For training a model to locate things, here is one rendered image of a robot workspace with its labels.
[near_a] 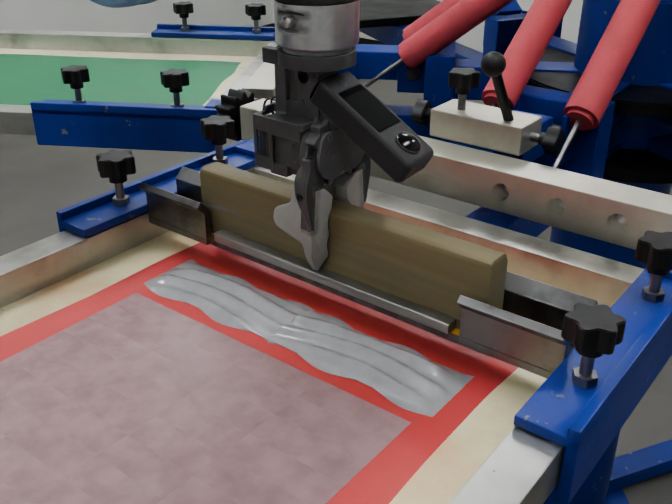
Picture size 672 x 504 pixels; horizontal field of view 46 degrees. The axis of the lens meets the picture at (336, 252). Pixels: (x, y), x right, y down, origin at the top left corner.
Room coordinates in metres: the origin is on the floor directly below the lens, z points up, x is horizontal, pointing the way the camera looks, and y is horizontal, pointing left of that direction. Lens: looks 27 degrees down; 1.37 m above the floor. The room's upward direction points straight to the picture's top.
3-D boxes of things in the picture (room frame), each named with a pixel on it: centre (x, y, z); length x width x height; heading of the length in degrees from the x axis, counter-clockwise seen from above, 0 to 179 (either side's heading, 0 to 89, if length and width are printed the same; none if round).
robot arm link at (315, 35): (0.72, 0.02, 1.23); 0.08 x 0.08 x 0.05
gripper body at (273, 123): (0.72, 0.02, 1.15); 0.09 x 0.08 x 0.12; 52
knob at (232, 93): (1.12, 0.13, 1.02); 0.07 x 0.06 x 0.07; 142
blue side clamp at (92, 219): (0.90, 0.20, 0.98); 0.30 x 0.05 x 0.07; 142
